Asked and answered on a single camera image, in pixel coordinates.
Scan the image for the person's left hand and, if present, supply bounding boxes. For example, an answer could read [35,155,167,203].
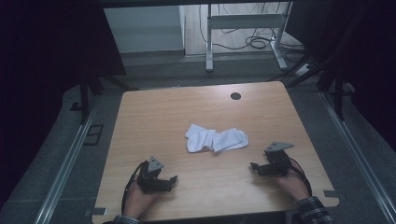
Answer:
[123,181,161,219]

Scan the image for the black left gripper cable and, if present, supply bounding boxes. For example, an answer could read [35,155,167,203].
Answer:
[120,161,148,217]

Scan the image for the white cabinet panel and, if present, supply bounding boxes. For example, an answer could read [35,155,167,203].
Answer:
[104,5,187,54]

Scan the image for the black floor cables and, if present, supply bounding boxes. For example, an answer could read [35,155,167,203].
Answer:
[199,3,306,63]

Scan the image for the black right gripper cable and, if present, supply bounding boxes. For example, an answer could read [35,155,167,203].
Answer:
[288,157,313,198]

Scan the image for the grey metal table bracket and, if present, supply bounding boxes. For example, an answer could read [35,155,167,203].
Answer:
[322,189,347,199]
[83,207,109,217]

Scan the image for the white power strip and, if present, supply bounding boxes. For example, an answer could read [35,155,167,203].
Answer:
[293,63,313,77]

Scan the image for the black floor outlet frame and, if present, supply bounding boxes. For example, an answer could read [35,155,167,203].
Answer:
[82,124,105,147]

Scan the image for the white sock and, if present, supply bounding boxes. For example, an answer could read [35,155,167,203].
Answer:
[212,127,250,153]
[184,123,218,154]

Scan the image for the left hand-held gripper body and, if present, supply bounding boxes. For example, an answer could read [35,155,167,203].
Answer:
[135,155,166,194]

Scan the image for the dark curtain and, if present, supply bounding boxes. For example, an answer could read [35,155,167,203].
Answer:
[284,0,396,150]
[0,0,127,200]

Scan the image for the aluminium floor rail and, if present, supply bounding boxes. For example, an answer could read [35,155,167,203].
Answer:
[33,94,101,224]
[319,91,396,224]

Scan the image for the person's right hand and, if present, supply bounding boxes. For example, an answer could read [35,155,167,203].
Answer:
[276,169,311,202]

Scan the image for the white metal desk frame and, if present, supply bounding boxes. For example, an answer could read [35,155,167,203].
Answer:
[205,1,294,73]

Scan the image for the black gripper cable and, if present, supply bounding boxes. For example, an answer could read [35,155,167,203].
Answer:
[288,157,313,198]
[120,161,148,217]

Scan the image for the black metal stand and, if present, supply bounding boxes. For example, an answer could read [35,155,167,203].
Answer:
[317,69,357,122]
[78,73,134,125]

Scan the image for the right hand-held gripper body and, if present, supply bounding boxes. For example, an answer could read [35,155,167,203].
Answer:
[262,141,295,177]

